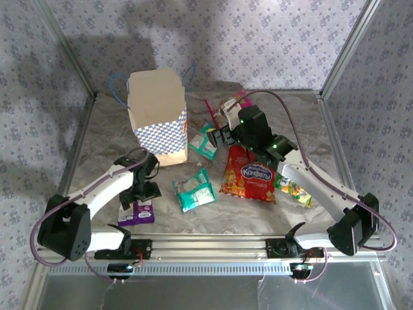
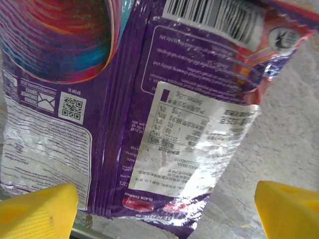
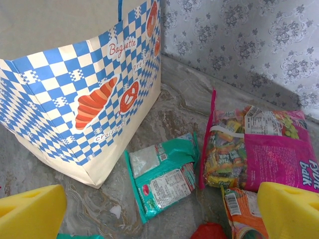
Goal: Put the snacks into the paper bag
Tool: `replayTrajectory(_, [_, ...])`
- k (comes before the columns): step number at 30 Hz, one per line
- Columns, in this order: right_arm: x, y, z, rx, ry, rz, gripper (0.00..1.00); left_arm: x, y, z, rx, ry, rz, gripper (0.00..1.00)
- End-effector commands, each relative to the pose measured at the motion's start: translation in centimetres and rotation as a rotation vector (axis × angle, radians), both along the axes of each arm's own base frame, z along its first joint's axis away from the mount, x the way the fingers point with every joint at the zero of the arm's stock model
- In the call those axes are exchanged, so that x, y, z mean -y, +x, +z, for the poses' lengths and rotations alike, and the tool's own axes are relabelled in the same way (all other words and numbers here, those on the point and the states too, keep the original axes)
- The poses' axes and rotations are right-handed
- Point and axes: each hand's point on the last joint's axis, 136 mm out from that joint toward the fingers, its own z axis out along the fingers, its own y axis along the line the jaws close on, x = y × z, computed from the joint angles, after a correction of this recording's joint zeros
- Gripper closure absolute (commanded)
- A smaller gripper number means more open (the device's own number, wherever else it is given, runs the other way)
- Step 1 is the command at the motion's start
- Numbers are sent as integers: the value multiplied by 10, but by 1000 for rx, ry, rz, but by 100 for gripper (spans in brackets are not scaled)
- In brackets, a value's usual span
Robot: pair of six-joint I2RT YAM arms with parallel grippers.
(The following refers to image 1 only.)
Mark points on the small teal snack pack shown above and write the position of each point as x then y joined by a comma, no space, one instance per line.
201,143

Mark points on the pink candy bag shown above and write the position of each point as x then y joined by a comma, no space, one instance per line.
218,114

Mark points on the purple snack pack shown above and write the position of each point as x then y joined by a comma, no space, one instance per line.
142,214

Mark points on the red candy bag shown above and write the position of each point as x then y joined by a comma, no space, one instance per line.
248,174

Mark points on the large teal snack pack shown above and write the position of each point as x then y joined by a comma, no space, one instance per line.
193,190

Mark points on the green yellow candy bag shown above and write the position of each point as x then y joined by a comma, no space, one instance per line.
290,189

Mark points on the blue checkered paper bag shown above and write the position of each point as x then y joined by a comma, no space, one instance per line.
158,97

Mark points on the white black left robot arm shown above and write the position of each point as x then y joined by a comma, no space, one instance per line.
106,184

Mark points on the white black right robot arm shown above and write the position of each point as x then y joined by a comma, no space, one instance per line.
322,193

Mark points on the grey metal sheet panel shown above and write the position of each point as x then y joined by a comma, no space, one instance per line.
209,294

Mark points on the aluminium table edge rail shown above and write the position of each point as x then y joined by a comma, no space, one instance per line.
81,135
333,129
290,91

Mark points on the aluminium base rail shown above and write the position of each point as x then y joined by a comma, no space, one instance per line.
209,247

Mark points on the aluminium frame post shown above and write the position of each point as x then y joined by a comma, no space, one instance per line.
348,48
70,51

